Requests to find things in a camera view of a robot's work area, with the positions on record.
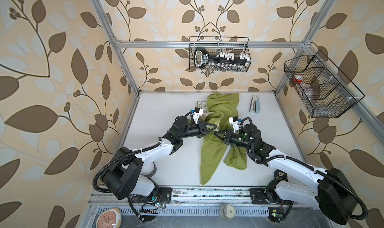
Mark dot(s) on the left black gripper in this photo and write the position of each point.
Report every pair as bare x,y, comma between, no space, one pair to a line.
202,129

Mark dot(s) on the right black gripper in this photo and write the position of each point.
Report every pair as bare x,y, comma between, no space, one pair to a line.
227,136

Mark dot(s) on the green jacket with cartoon print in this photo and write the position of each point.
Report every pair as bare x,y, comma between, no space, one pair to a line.
220,107

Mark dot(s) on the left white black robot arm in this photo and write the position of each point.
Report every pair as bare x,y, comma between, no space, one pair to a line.
129,172

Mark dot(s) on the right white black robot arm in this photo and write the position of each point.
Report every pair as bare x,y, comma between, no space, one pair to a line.
295,181

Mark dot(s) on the grey stapler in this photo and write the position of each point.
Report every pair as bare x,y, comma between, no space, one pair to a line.
255,105

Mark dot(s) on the black rack of vials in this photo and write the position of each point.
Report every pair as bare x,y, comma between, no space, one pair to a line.
219,59

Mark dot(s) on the grey tape roll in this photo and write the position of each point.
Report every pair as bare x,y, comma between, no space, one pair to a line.
150,169

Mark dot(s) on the round white puck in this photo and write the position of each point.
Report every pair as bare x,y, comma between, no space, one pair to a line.
227,212

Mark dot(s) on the red capped bottle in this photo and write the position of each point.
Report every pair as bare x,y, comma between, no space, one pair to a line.
297,79

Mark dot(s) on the pink white round toy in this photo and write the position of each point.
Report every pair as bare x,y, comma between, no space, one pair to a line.
111,218

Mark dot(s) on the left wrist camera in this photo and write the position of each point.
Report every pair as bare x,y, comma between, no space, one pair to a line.
196,114

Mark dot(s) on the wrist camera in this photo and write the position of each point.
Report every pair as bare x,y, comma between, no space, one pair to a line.
196,114
235,123

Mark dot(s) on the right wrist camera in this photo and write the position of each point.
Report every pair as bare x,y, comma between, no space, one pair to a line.
235,123

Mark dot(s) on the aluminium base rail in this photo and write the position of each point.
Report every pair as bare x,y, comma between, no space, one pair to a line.
209,196

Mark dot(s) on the black wire basket back wall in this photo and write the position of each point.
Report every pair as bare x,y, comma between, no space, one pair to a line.
234,44

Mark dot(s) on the black wire basket wall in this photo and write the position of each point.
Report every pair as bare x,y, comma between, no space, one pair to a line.
234,44
328,90

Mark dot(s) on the black wire basket right wall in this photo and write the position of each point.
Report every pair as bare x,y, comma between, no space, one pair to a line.
328,90

